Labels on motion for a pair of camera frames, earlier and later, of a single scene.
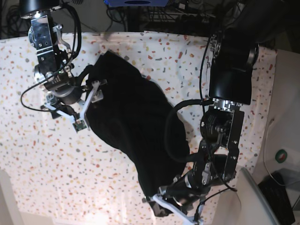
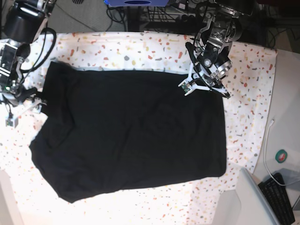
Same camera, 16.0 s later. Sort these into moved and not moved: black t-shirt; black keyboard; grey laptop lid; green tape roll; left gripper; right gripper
Moved: right gripper; left gripper; black t-shirt
Not moved: black keyboard; green tape roll; grey laptop lid
